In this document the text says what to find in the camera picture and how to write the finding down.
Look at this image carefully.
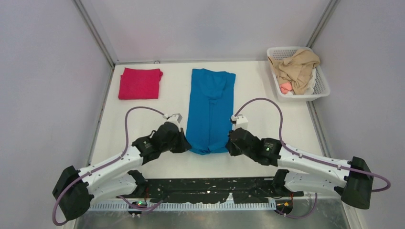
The blue t shirt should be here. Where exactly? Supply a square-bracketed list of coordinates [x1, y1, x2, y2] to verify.
[186, 69, 236, 155]

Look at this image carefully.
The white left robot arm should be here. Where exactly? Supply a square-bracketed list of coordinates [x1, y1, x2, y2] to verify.
[52, 120, 191, 226]

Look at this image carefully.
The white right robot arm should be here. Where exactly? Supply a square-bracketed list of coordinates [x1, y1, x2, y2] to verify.
[226, 128, 373, 209]

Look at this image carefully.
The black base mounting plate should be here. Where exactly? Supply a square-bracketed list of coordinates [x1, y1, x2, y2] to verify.
[128, 177, 304, 204]

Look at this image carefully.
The folded red t shirt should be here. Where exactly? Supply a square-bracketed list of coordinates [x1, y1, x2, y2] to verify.
[118, 68, 163, 100]

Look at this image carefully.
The pink garment in basket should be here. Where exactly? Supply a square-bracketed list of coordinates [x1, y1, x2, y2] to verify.
[279, 82, 294, 95]

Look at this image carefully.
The white garment in basket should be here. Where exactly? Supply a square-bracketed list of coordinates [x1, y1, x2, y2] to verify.
[304, 68, 317, 95]

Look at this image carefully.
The beige t shirt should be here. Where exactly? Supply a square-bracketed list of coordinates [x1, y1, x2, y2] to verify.
[268, 49, 320, 95]

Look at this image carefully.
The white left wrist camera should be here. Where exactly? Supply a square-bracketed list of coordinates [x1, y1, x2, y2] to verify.
[163, 113, 182, 129]

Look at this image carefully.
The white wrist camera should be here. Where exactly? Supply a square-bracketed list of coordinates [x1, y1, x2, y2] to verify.
[163, 113, 182, 129]
[230, 114, 248, 131]

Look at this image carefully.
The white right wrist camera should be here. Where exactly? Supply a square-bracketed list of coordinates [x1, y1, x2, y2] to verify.
[230, 114, 248, 131]

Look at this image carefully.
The white slotted cable duct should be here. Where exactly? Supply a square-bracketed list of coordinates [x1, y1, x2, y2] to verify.
[89, 200, 276, 211]

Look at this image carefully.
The aluminium frame rail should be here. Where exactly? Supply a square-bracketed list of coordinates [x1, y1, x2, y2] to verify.
[72, 0, 115, 69]

